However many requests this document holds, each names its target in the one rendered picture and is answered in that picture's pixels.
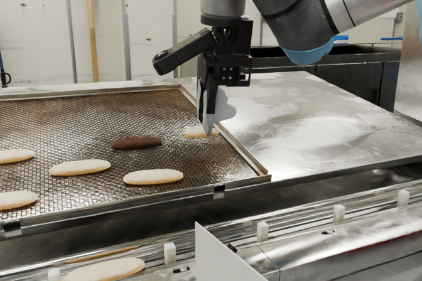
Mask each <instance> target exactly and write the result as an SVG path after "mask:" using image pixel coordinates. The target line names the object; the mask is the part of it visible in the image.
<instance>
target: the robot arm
mask: <svg viewBox="0 0 422 281"><path fill-rule="evenodd" d="M252 1H253V2H254V4H255V5H256V7H257V9H258V10H259V12H260V13H261V15H262V16H263V18H264V20H265V21H266V23H267V24H268V26H269V28H270V29H271V31H272V32H273V35H274V36H275V37H276V39H277V42H278V45H279V46H280V47H281V48H282V49H283V51H284V52H285V53H286V55H287V57H289V59H290V60H291V61H292V62H293V63H296V64H298V65H309V64H312V63H315V62H317V61H319V60H321V57H322V56H325V55H327V54H328V53H329V52H330V50H331V49H332V47H333V36H336V35H337V34H339V33H343V32H344V31H347V30H349V29H352V28H354V27H356V26H358V25H360V24H363V23H365V22H367V21H370V20H372V19H374V18H376V17H378V16H381V15H383V14H385V13H388V12H390V11H392V10H394V9H396V8H399V7H401V6H403V5H405V4H407V3H410V2H412V1H414V0H252ZM245 8H246V0H200V12H201V13H203V14H201V17H200V22H201V23H202V24H205V25H208V26H212V28H211V31H210V30H209V29H208V28H204V29H202V30H200V31H199V32H197V33H195V34H193V35H192V36H190V37H188V38H187V39H185V40H183V41H181V42H180V43H178V44H177V45H175V46H173V47H171V48H170V49H168V50H164V51H162V52H160V53H158V54H157V55H156V56H155V57H154V58H153V59H152V62H153V67H154V69H155V70H156V72H157V73H158V75H160V76H163V75H166V74H167V73H169V72H172V71H173V70H175V69H176V68H177V67H178V66H180V65H181V64H183V63H185V62H186V61H188V60H190V59H192V58H193V57H195V56H197V55H198V60H197V112H198V119H199V121H200V123H201V125H202V127H203V129H204V131H205V133H206V135H207V136H210V135H211V133H212V128H213V124H214V123H216V122H220V121H223V120H227V119H231V118H233V117H234V116H235V115H236V113H237V109H236V107H235V106H233V105H231V104H229V103H227V101H228V98H227V96H226V95H225V91H224V90H223V89H222V88H219V86H221V85H225V86H226V87H250V81H251V70H252V60H253V57H251V56H250V50H251V39H252V28H253V22H254V21H253V20H249V19H248V18H247V17H241V16H243V15H244V14H245ZM417 10H418V17H419V22H420V25H419V34H420V43H421V50H422V0H417ZM224 29H225V30H224ZM212 33H213V34H212ZM214 37H215V38H214ZM245 66H249V76H248V80H245V79H246V74H244V73H242V70H244V69H245Z"/></svg>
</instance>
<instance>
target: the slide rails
mask: <svg viewBox="0 0 422 281"><path fill-rule="evenodd" d="M408 192H409V199H413V198H418V197H421V196H422V188H419V189H414V190H410V191H408ZM398 194H399V193H397V194H392V195H389V196H383V197H380V198H375V199H370V200H367V201H361V202H358V203H353V204H348V205H345V206H344V207H345V215H347V214H351V213H356V212H359V211H363V210H367V209H372V208H376V207H380V206H384V205H387V204H393V203H397V202H398ZM420 203H422V201H418V202H415V203H411V204H406V205H403V206H398V207H395V208H391V209H386V210H383V211H378V212H375V213H370V214H367V215H362V216H358V217H355V218H350V219H347V220H342V221H338V222H334V223H330V224H327V225H322V226H318V227H314V228H309V229H306V230H301V231H297V232H294V233H289V234H286V235H281V236H277V237H274V238H269V239H266V240H261V241H257V242H254V243H248V244H245V245H241V246H238V247H235V248H236V249H240V248H244V247H249V246H252V245H257V244H260V243H264V242H267V241H272V240H276V239H279V238H284V237H287V236H291V235H296V234H299V233H304V232H307V231H311V230H316V229H319V228H324V227H327V226H332V225H336V224H339V223H344V222H347V221H352V220H356V219H359V218H364V217H367V216H372V215H376V214H379V213H384V212H387V211H392V210H395V209H399V208H404V207H407V206H412V205H415V204H420ZM333 212H334V208H331V209H326V210H323V211H317V212H314V213H309V214H306V215H301V216H295V217H292V218H287V219H284V220H279V221H274V222H270V223H267V224H268V225H269V233H272V232H275V231H281V230H285V229H288V228H293V227H296V226H301V225H306V224H309V223H314V222H317V221H322V220H327V219H330V218H333ZM213 236H214V237H216V239H218V240H219V241H220V242H222V243H223V244H226V243H231V242H234V241H239V240H244V239H247V238H252V237H255V236H257V226H252V227H248V228H243V229H240V230H235V231H230V232H227V233H221V234H218V235H213ZM175 247H176V256H177V255H181V254H184V253H190V252H194V251H195V240H191V241H186V242H183V243H178V244H175ZM128 257H133V258H138V259H142V260H143V261H144V263H148V262H153V261H156V260H161V259H164V258H165V256H164V247H161V248H156V249H152V250H148V251H144V252H139V253H134V254H130V255H126V256H122V257H117V258H112V259H109V260H116V259H120V258H128ZM192 260H195V257H193V258H187V259H184V260H180V261H177V262H172V263H167V264H164V265H160V266H157V267H152V268H147V269H144V270H141V271H140V272H139V273H144V272H148V271H152V270H156V269H159V268H164V267H169V266H172V265H176V264H179V263H184V262H189V261H192ZM105 261H108V260H104V261H100V262H105ZM100 262H95V263H90V264H87V265H82V266H79V267H73V268H68V269H65V270H61V271H60V274H61V279H62V278H64V276H66V275H68V274H69V273H70V272H72V271H74V270H76V269H78V268H82V267H86V266H89V265H93V264H96V263H100ZM139 273H137V274H139ZM16 281H48V273H46V274H43V275H38V276H35V277H30V278H24V279H21V280H16Z"/></svg>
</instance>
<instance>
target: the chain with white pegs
mask: <svg viewBox="0 0 422 281"><path fill-rule="evenodd" d="M419 201H422V200H419ZM408 202H409V192H407V191H405V190H402V191H399V194H398V202H397V206H394V207H392V208H395V207H398V206H403V205H406V204H411V203H412V202H411V203H408ZM415 202H418V201H414V202H413V203H415ZM386 209H391V208H386ZM386 209H382V210H378V211H383V210H386ZM378 211H373V212H370V213H375V212H378ZM370 213H366V214H362V215H367V214H370ZM362 215H359V216H362ZM355 217H358V216H353V217H350V218H355ZM344 218H345V207H344V206H342V205H341V204H338V205H335V206H334V212H333V222H329V223H325V224H322V225H327V224H330V223H334V222H338V221H342V220H347V219H350V218H346V219H344ZM322 225H317V226H312V227H309V228H314V227H318V226H322ZM309 228H304V229H301V230H306V229H309ZM301 230H296V231H294V232H297V231H301ZM294 232H293V231H292V232H289V233H294ZM289 233H284V234H281V235H286V234H289ZM268 234H269V225H268V224H267V223H266V222H265V221H263V222H260V223H258V224H257V240H256V241H251V243H254V242H257V241H261V240H266V239H269V238H274V237H277V236H281V235H276V236H271V237H268ZM248 243H249V242H248ZM248 243H243V244H240V245H236V246H235V247H238V246H241V245H245V244H248ZM164 256H165V262H164V263H162V264H159V265H153V266H150V267H148V268H152V267H157V266H160V265H164V264H167V263H172V262H177V261H180V260H184V259H187V258H193V257H195V255H194V256H191V257H186V258H184V259H183V258H182V259H179V260H176V247H175V245H174V243H173V242H172V243H167V244H164ZM144 269H147V268H143V270H144ZM48 281H62V280H61V274H60V269H59V268H56V269H53V270H49V271H48Z"/></svg>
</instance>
